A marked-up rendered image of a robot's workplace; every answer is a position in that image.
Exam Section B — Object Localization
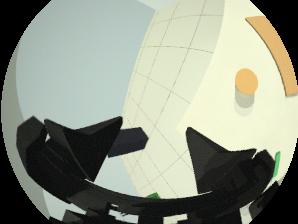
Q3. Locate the light wooden board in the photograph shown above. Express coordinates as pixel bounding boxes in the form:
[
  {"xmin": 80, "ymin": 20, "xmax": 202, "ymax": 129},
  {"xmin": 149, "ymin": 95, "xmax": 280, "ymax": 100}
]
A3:
[{"xmin": 245, "ymin": 15, "xmax": 298, "ymax": 97}]

